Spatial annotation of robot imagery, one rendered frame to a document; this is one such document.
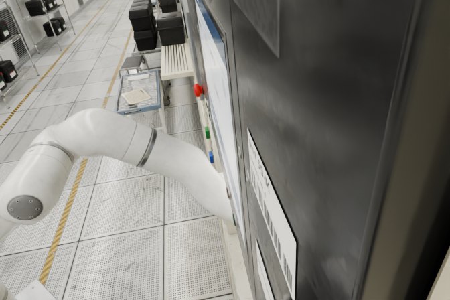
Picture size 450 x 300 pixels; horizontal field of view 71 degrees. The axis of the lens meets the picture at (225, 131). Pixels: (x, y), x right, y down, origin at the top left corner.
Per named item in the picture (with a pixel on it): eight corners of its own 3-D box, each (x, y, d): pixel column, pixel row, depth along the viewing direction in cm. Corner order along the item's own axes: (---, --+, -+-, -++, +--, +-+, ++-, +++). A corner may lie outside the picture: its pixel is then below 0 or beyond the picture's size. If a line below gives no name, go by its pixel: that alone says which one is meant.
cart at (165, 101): (128, 110, 383) (117, 73, 357) (171, 102, 389) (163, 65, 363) (123, 157, 302) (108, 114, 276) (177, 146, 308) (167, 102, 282)
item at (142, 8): (133, 26, 433) (128, 7, 419) (154, 23, 435) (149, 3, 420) (131, 32, 407) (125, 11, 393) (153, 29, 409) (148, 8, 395)
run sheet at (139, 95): (120, 94, 312) (119, 93, 312) (143, 87, 321) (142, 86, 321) (128, 106, 289) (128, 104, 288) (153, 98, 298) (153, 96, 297)
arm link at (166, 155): (150, 164, 57) (280, 211, 69) (153, 120, 70) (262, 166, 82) (129, 198, 60) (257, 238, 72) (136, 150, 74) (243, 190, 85)
